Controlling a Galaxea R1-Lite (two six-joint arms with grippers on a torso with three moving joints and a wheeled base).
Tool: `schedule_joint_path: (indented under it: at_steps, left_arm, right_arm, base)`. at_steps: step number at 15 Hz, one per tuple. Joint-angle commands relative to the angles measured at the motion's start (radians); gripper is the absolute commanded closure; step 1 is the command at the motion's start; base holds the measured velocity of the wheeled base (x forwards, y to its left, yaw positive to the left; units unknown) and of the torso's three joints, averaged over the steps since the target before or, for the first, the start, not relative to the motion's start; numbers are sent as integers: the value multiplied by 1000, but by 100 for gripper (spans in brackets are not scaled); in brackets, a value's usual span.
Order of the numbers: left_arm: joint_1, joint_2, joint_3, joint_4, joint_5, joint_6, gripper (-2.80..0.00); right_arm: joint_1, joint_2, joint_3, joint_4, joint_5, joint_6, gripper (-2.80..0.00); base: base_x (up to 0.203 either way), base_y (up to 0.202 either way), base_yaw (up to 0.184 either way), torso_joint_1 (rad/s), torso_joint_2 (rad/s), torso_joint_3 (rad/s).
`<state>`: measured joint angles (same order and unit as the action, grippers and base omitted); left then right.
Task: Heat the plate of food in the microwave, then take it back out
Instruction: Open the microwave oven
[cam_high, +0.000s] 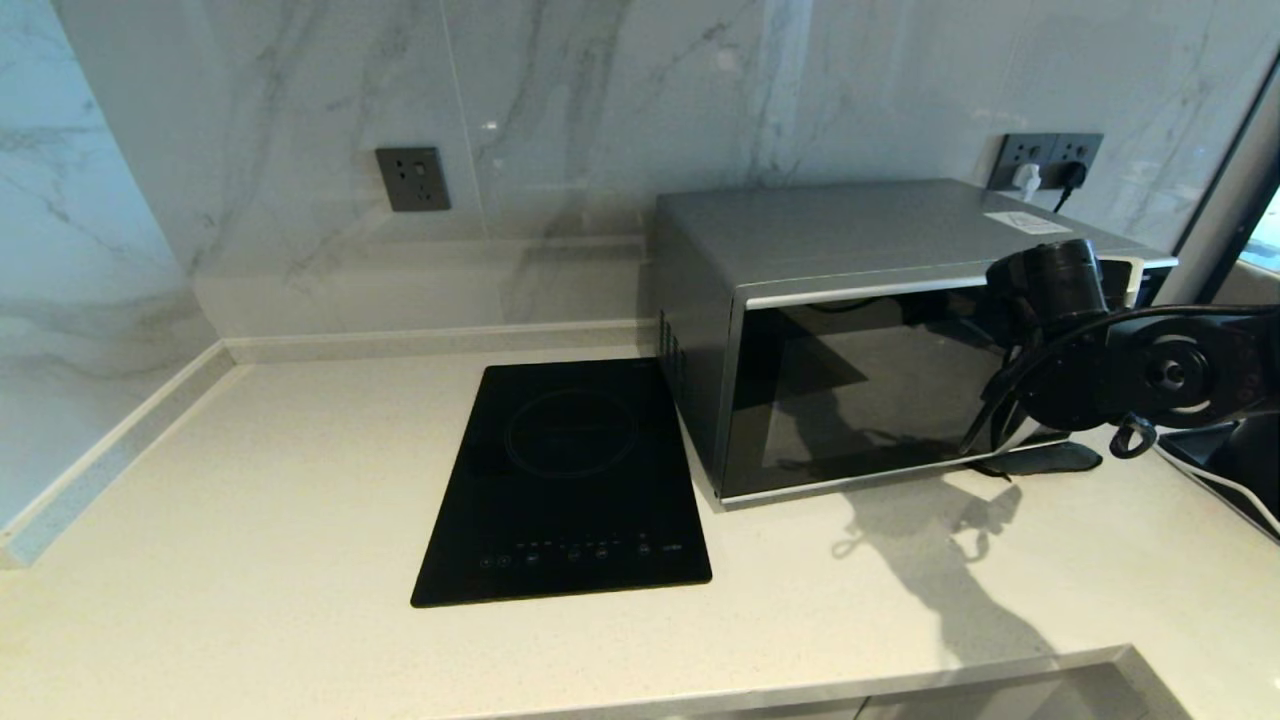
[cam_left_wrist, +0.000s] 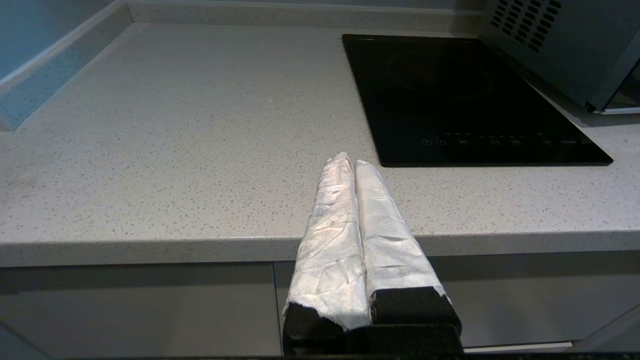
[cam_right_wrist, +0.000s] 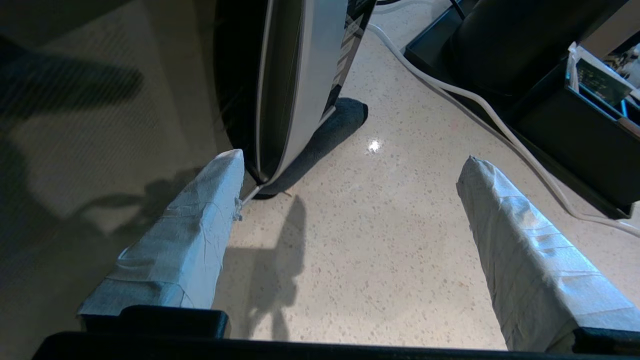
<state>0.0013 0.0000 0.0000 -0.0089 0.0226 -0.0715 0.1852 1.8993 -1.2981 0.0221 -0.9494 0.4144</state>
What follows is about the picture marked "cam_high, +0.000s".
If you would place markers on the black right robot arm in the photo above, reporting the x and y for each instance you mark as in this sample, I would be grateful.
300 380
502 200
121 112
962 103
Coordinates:
1170 375

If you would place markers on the silver microwave oven body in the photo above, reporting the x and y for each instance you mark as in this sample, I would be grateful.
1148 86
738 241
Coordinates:
850 225

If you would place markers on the black induction cooktop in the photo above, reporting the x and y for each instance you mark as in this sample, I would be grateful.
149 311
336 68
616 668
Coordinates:
570 480

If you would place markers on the white paper sticker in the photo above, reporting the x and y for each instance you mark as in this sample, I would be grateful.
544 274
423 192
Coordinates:
1026 223

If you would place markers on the dark grey rubber mat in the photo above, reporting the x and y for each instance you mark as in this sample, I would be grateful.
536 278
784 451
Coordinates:
1050 459

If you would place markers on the white power plug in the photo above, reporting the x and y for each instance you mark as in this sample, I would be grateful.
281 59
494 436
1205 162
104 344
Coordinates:
1026 179

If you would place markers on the black power plug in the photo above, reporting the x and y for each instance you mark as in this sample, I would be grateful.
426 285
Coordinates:
1070 176

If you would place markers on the grey cabinet door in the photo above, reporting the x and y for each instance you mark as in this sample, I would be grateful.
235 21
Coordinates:
1000 697

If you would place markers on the black countertop appliance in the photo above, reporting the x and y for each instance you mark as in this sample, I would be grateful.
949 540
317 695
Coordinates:
1245 455

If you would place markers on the grey single wall socket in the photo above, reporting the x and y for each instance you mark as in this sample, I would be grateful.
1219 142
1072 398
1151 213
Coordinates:
413 179

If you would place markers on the grey double wall socket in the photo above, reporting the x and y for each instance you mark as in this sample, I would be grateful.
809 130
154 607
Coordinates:
1040 150

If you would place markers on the dark door frame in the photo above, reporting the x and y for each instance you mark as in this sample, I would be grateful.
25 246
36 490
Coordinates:
1200 270

